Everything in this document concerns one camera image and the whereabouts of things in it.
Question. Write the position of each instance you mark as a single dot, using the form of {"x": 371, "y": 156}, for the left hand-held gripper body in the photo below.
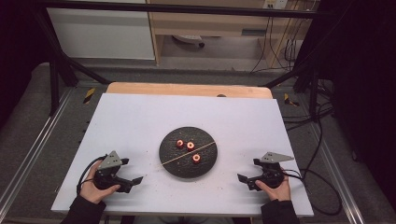
{"x": 109, "y": 161}

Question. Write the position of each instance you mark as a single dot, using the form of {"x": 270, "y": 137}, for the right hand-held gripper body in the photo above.
{"x": 272, "y": 174}

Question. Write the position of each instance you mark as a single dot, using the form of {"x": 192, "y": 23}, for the dark round stone plate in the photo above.
{"x": 183, "y": 169}

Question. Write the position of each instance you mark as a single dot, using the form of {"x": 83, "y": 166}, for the thin bamboo skewer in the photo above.
{"x": 204, "y": 147}

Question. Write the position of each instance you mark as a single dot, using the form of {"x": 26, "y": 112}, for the red cored hawthorn piece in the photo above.
{"x": 190, "y": 145}
{"x": 196, "y": 158}
{"x": 180, "y": 143}

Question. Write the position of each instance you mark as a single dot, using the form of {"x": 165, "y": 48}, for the person's right hand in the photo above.
{"x": 280, "y": 193}

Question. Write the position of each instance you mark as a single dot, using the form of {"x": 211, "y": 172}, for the person's left hand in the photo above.
{"x": 93, "y": 194}

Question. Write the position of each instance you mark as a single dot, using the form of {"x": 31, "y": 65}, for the white board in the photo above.
{"x": 140, "y": 124}

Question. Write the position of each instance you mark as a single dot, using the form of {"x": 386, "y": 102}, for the yellow and black tape strip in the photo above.
{"x": 89, "y": 95}
{"x": 290, "y": 101}

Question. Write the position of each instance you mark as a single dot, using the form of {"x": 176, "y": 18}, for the wooden table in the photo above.
{"x": 186, "y": 89}

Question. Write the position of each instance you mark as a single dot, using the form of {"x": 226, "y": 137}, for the white cabinet panel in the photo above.
{"x": 99, "y": 34}

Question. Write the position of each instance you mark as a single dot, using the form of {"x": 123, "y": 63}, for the grey chair base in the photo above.
{"x": 188, "y": 39}

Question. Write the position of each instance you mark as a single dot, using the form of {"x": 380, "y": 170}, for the light wooden desk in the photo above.
{"x": 211, "y": 23}

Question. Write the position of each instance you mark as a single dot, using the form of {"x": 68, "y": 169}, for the white power strip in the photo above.
{"x": 275, "y": 3}

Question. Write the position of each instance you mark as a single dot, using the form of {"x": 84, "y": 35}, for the aluminium floor rail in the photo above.
{"x": 37, "y": 146}
{"x": 337, "y": 174}

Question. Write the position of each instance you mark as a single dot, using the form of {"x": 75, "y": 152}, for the black metal frame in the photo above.
{"x": 186, "y": 8}

